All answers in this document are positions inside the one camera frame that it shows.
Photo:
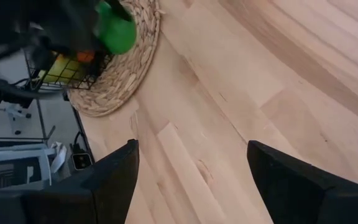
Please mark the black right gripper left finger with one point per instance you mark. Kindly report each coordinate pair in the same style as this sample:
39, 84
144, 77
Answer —
117, 180

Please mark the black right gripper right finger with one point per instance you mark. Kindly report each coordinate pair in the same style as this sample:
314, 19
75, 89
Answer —
284, 186

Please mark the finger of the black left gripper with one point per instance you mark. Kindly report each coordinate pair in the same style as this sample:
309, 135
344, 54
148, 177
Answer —
121, 11

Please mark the green lime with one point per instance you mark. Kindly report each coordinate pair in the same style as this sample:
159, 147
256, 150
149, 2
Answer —
118, 35

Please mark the yellow mango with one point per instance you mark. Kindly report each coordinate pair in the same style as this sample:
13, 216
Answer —
61, 70

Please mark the small black box device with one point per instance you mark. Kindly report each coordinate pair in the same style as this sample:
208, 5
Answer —
81, 161

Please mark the round woven straw placemat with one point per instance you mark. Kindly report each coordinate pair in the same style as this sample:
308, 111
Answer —
126, 71

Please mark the white plastic piece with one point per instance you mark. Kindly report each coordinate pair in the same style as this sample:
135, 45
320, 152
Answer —
58, 155

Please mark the white chair base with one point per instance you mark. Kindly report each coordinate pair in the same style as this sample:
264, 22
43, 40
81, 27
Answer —
14, 113

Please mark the grey metal cart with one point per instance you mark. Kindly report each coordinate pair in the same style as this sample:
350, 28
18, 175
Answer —
14, 155

